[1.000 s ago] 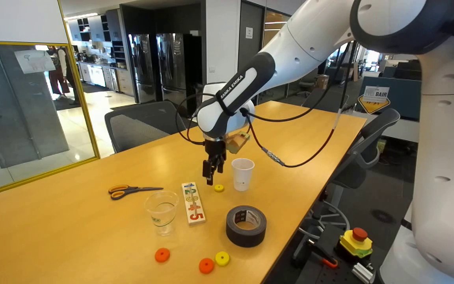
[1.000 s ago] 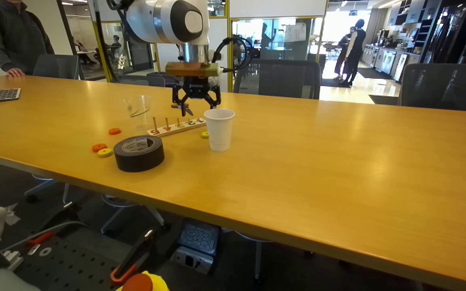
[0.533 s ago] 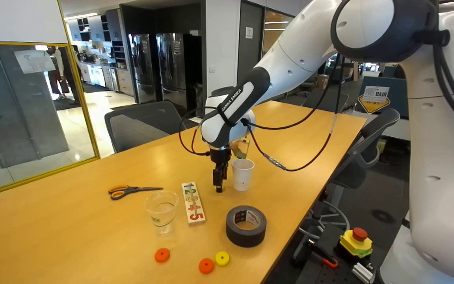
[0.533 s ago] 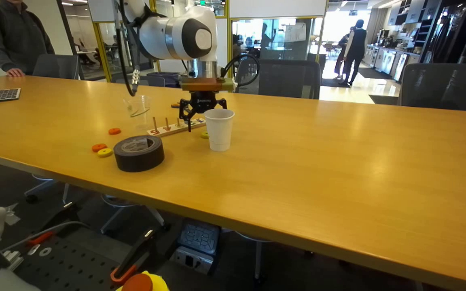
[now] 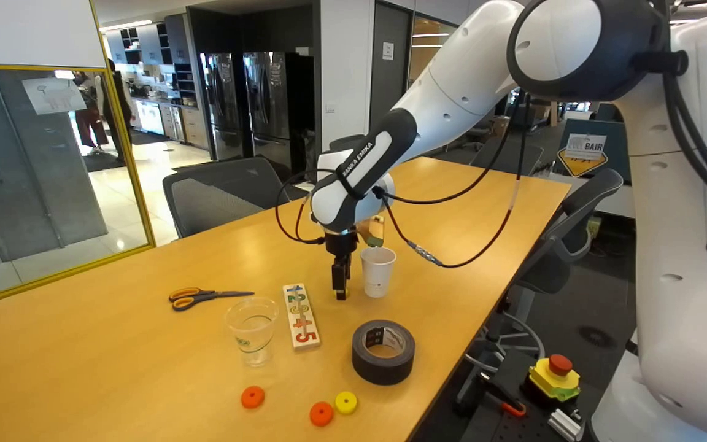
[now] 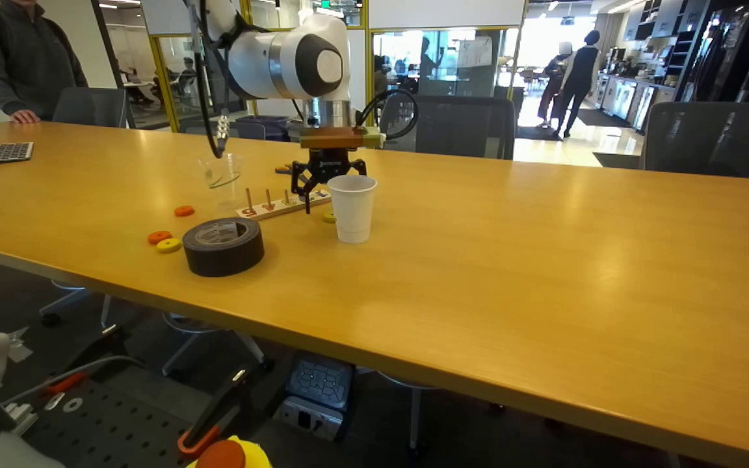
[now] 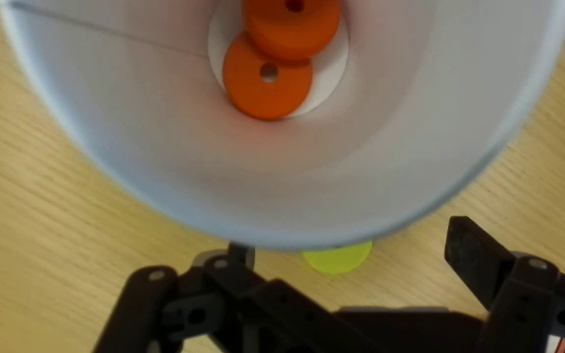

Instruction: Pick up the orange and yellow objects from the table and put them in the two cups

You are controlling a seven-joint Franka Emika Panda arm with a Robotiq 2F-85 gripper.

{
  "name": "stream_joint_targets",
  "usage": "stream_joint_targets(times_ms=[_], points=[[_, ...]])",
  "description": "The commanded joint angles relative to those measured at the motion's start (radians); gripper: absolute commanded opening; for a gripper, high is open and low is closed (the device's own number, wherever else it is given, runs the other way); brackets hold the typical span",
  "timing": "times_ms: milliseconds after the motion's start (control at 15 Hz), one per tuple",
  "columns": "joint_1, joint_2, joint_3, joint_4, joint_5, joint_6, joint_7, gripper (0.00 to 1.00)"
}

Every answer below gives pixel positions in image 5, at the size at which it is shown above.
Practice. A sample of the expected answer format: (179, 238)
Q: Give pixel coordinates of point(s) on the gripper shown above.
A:
(341, 242)

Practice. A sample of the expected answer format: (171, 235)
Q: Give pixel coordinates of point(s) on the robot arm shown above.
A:
(464, 80)

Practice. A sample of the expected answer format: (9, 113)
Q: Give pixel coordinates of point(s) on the white paper cup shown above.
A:
(378, 273)

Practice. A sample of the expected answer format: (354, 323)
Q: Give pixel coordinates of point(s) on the wooden number puzzle board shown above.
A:
(302, 319)

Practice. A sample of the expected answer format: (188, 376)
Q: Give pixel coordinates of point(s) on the roll of black tape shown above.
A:
(383, 365)

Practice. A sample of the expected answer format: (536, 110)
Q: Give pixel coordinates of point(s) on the grey office chair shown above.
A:
(218, 193)

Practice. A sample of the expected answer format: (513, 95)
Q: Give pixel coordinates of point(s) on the clear plastic cup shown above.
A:
(254, 344)

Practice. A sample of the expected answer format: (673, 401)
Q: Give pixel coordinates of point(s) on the yellow disc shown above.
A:
(346, 403)

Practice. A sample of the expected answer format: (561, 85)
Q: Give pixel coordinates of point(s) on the row of steel refrigerators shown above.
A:
(255, 104)

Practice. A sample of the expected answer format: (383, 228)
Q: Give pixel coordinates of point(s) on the dark grey door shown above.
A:
(390, 80)

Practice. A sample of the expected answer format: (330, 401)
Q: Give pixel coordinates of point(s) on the orange disc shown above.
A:
(321, 414)
(253, 397)

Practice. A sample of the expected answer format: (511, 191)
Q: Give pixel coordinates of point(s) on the black office chair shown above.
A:
(559, 245)

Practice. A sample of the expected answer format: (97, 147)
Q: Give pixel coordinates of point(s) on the black and orange clamp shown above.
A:
(504, 396)

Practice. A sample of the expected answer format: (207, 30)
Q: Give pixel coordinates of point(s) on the kitchen cabinets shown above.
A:
(163, 73)

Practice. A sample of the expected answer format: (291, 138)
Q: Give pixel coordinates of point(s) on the yellow emergency stop button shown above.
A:
(553, 377)

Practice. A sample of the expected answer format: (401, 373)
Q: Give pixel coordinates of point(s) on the yellow diamond sign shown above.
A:
(582, 156)

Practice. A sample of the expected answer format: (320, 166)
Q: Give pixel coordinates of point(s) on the person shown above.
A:
(117, 104)
(89, 116)

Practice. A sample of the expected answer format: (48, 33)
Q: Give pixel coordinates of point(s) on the yellow framed glass panel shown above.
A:
(28, 202)

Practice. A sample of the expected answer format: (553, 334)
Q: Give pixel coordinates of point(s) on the paper note on glass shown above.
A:
(54, 95)

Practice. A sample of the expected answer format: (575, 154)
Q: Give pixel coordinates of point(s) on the white board panel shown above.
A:
(28, 31)

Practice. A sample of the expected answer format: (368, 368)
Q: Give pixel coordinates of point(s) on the silver metal bracket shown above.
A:
(565, 425)

